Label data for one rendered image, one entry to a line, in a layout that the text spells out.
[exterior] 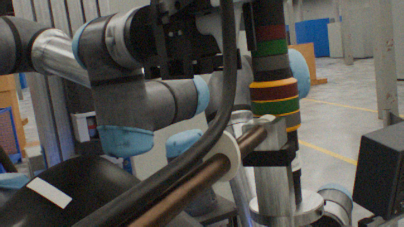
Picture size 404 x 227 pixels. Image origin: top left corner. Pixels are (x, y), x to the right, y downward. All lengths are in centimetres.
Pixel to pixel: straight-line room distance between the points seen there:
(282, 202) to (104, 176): 16
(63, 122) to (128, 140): 74
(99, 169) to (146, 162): 190
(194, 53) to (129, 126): 20
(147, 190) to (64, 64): 66
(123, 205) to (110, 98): 41
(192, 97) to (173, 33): 26
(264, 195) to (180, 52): 16
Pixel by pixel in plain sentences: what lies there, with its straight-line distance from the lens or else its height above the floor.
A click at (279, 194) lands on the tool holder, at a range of 38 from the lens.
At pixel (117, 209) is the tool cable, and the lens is 18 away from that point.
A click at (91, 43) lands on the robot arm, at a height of 154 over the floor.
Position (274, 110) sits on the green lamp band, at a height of 145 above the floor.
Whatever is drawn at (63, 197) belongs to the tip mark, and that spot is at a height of 141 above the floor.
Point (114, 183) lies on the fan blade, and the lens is 40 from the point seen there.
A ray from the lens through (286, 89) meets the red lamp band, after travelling 38.
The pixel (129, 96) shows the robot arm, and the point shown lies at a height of 146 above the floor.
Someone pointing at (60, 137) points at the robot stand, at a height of 131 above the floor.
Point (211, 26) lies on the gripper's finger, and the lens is 40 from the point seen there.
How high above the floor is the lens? 151
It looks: 9 degrees down
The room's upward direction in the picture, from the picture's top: 8 degrees counter-clockwise
